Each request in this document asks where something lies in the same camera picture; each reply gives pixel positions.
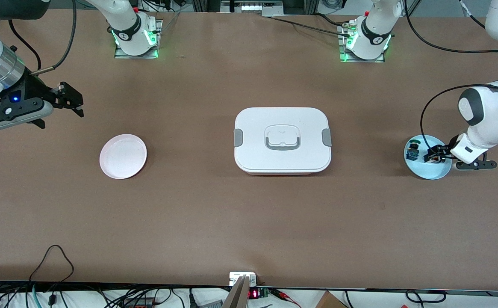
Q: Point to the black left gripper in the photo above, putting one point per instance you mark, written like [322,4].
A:
[438,151]

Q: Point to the light blue round plate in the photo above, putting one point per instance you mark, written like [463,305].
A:
[434,171]

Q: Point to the green circuit board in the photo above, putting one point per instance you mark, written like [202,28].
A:
[264,293]

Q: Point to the brown cardboard piece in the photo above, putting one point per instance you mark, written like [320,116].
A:
[330,301]

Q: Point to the orange black switch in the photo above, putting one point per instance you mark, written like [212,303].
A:
[433,158]

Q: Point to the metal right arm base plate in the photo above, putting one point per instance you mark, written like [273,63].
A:
[122,54]

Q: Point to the pink round plate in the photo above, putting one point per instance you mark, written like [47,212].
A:
[122,157]

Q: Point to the green blue switch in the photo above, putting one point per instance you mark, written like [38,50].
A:
[412,150]

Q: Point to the aluminium frame structure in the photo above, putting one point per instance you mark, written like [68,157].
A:
[274,8]

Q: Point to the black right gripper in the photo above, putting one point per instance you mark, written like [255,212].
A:
[35,88]

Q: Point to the grey metal bar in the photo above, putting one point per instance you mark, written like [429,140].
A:
[238,297]

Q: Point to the red digit display module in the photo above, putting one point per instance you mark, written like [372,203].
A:
[253,294]

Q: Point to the white power outlet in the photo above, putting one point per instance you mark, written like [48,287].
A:
[236,276]

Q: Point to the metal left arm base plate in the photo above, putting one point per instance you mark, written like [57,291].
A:
[347,58]

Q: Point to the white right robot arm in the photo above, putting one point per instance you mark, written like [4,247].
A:
[133,42]

